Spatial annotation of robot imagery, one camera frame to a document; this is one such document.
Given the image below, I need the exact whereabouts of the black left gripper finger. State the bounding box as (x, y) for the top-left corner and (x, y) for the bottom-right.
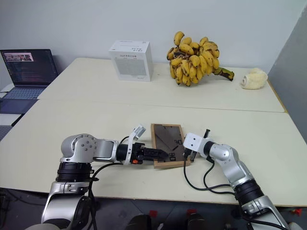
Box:
(143, 154), (169, 162)
(143, 148), (166, 156)

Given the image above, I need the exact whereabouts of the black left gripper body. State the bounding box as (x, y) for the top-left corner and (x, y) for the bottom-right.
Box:
(130, 142), (146, 165)

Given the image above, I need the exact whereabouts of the dark rounded shape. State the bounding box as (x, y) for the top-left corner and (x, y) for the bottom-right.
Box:
(187, 212), (212, 230)
(124, 213), (153, 230)

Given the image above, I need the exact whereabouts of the white cardboard box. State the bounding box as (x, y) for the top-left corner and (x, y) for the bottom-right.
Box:
(108, 40), (154, 83)

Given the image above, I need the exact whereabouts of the yellow banana bunch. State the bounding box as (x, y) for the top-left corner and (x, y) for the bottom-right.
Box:
(166, 31), (235, 87)

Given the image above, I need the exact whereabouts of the cream plush toy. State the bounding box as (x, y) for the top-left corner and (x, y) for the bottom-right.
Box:
(239, 68), (269, 91)

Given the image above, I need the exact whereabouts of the grey partition panel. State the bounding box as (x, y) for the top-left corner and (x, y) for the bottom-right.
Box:
(267, 7), (307, 146)

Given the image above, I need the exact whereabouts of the white paper sheet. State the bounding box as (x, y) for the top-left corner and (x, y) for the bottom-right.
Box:
(0, 113), (25, 127)

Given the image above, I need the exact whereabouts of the open grey laptop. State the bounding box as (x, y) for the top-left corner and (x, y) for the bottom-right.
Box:
(0, 49), (59, 100)

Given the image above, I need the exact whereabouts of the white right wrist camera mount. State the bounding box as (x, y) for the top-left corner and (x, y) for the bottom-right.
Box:
(182, 132), (205, 154)

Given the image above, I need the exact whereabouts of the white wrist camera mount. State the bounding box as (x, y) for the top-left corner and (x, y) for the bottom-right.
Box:
(123, 123), (147, 166)
(182, 132), (205, 154)

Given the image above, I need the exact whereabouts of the wooden picture frame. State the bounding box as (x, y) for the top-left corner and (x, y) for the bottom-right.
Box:
(150, 123), (193, 170)

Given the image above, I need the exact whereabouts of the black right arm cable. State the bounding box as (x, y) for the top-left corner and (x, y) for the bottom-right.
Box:
(183, 153), (238, 194)

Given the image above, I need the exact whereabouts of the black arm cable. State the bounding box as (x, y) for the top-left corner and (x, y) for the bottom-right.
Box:
(183, 153), (238, 194)
(87, 135), (131, 230)

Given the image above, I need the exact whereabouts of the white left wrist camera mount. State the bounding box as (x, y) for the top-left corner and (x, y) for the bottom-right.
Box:
(123, 123), (147, 166)

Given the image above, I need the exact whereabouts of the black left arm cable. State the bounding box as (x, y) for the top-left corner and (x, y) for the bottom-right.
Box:
(87, 135), (131, 230)

